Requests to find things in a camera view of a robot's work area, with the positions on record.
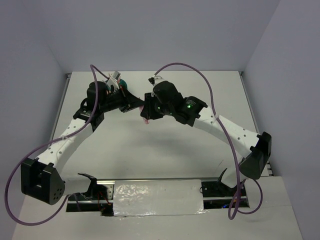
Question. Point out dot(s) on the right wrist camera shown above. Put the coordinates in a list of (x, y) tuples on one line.
[(156, 79)]

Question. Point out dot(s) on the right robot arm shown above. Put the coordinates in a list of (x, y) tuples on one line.
[(254, 148)]

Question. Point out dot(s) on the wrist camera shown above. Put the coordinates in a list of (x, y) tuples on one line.
[(156, 79), (113, 83)]

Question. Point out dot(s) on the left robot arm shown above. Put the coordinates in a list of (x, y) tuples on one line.
[(41, 177)]

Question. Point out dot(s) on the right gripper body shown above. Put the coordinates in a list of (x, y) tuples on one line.
[(159, 108)]

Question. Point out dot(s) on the silver foil sheet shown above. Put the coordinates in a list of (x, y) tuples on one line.
[(158, 198)]

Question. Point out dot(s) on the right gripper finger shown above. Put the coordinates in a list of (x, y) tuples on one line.
[(147, 107), (155, 116)]

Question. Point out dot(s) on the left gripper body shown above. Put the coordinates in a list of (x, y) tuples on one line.
[(117, 100)]

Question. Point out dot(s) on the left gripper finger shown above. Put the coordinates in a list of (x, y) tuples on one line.
[(131, 108), (131, 101)]

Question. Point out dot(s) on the teal round organizer container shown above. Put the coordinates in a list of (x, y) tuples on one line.
[(122, 83)]

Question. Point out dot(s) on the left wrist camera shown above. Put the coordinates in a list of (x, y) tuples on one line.
[(113, 83)]

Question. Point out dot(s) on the pink stubby highlighter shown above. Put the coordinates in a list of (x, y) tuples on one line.
[(145, 120)]

